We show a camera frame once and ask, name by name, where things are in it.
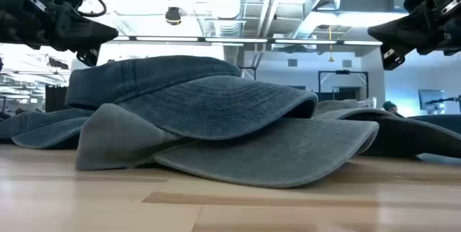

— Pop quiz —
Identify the black ceiling dome lamp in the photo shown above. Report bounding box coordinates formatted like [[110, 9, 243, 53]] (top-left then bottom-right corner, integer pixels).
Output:
[[164, 6, 182, 27]]

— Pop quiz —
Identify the person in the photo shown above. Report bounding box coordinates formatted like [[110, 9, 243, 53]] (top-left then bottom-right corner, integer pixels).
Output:
[[382, 100, 406, 118]]

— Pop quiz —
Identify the clear plastic bin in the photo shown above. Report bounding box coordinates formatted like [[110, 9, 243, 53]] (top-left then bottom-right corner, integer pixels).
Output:
[[356, 97, 378, 110]]

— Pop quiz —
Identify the black metal frame stand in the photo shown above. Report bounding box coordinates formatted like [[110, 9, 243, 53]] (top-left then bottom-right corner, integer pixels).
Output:
[[317, 69, 370, 102]]

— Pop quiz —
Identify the grey wall monitor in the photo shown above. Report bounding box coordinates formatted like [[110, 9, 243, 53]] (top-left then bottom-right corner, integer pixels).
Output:
[[418, 89, 447, 112]]

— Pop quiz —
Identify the dark navy denim cap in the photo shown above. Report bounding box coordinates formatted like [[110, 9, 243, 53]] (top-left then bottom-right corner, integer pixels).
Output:
[[312, 107, 461, 159]]

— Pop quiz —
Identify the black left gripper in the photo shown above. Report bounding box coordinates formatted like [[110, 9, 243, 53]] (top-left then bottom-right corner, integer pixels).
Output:
[[27, 0, 120, 68]]

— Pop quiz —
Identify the black partition curtain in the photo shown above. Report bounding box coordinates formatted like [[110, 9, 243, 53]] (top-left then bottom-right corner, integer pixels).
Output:
[[45, 84, 69, 113]]

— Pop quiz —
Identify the black camera cable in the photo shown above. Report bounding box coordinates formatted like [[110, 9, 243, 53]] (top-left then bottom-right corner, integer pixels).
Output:
[[75, 0, 108, 19]]

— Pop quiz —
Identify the white linear ceiling light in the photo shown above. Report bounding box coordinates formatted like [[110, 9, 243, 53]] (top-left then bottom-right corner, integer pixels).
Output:
[[342, 40, 383, 46], [135, 36, 200, 43], [274, 38, 338, 45], [204, 37, 269, 44]]

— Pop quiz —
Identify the grey denim cap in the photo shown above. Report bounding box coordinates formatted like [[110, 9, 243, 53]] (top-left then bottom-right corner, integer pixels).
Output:
[[74, 102, 380, 189], [315, 99, 361, 116]]

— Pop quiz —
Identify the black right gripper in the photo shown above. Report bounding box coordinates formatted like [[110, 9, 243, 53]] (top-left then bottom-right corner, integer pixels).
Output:
[[367, 0, 455, 71]]

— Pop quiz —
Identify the blue denim cap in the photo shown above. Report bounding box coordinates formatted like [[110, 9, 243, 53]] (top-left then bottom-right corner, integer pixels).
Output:
[[408, 114, 461, 135], [65, 55, 319, 141], [0, 108, 95, 150]]

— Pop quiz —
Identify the yellow hanging cord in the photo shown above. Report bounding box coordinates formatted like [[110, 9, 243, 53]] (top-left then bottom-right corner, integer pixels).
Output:
[[327, 26, 335, 63]]

